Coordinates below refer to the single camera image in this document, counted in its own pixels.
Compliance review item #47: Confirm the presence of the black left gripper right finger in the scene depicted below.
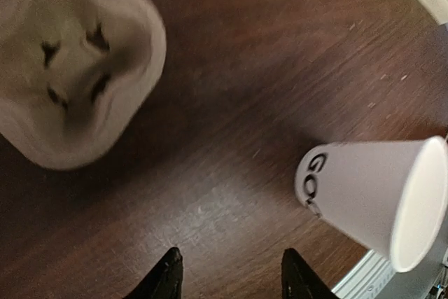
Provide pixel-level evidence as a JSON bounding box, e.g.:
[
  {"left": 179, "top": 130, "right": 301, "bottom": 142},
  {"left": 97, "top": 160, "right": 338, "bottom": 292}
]
[{"left": 281, "top": 248, "right": 338, "bottom": 299}]

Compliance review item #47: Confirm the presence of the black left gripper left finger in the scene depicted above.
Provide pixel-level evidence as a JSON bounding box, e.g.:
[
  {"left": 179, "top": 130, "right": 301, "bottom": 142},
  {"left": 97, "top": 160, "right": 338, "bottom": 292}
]
[{"left": 131, "top": 247, "right": 183, "bottom": 299}]

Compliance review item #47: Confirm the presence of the white paper coffee cup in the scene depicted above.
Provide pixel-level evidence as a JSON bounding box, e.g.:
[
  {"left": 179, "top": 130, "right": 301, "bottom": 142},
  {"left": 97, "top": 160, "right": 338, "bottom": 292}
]
[{"left": 295, "top": 136, "right": 447, "bottom": 272}]

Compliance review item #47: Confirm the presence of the brown pulp cup carrier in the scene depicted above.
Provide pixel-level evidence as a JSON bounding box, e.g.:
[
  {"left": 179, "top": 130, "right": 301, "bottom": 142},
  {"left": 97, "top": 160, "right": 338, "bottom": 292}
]
[{"left": 1, "top": 0, "right": 167, "bottom": 170}]

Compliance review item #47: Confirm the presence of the aluminium front rail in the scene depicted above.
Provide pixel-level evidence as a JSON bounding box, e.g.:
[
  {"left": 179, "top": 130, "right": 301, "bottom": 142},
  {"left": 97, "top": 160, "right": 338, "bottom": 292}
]
[{"left": 332, "top": 250, "right": 396, "bottom": 299}]

